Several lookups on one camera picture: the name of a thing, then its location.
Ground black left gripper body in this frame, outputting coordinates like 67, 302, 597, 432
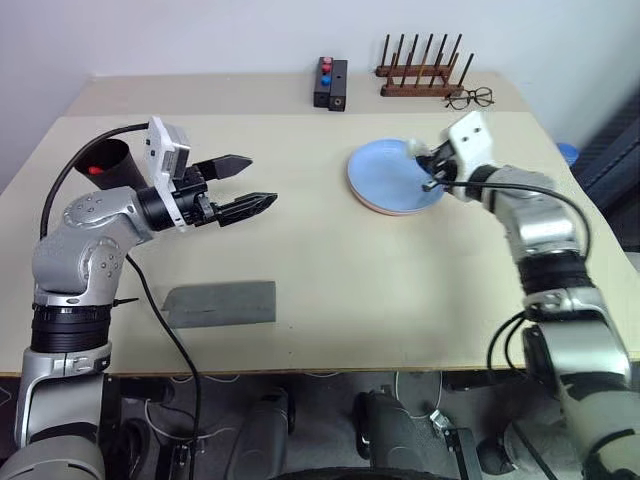
174, 166, 222, 230

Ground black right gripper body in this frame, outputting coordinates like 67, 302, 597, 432
425, 141, 462, 189

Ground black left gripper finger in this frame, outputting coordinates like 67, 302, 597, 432
191, 154, 254, 182
214, 191, 279, 227

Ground blue plate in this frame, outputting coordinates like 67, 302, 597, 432
346, 137, 447, 215

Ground grey rectangular mat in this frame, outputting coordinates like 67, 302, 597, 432
160, 280, 278, 330

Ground black cup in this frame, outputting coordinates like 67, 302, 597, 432
74, 138, 152, 192

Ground pink plate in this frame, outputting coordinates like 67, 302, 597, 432
348, 182, 429, 218

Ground black thin-framed eyeglasses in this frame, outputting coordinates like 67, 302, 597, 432
444, 86, 497, 112

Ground wooden peg dish rack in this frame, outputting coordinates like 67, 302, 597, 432
375, 32, 476, 98

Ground plain black box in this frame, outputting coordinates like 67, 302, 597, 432
327, 59, 349, 113

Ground black box with coloured buttons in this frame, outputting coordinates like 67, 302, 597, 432
312, 55, 335, 109

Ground blue bottle cap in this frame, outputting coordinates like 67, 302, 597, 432
556, 141, 582, 167

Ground dark rounded robot leg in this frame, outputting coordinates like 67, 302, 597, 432
222, 385, 297, 479
351, 383, 431, 479

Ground dark rounded base rim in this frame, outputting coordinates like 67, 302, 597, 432
267, 465, 406, 480

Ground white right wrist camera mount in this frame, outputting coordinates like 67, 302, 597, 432
445, 110, 497, 175

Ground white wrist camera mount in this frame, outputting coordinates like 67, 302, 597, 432
145, 115, 193, 234
445, 110, 497, 175

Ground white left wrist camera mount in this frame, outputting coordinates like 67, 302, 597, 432
145, 115, 193, 234

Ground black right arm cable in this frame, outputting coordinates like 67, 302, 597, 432
422, 179, 593, 374

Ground white floor cable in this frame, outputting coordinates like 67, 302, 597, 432
143, 368, 447, 441

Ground metal clamp bracket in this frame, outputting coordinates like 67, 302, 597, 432
428, 408, 460, 444

